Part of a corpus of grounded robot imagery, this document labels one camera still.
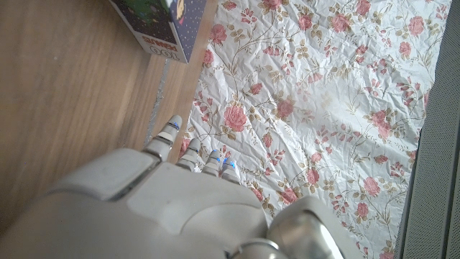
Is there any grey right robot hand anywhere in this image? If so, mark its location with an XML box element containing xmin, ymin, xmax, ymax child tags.
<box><xmin>0</xmin><ymin>114</ymin><xmax>364</xmax><ymax>259</ymax></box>

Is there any green cartoon puzzle box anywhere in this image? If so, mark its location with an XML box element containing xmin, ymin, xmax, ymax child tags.
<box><xmin>109</xmin><ymin>0</ymin><xmax>208</xmax><ymax>64</ymax></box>

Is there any floral backdrop cloth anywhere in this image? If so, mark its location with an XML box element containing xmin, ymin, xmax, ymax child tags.
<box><xmin>178</xmin><ymin>0</ymin><xmax>452</xmax><ymax>259</ymax></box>

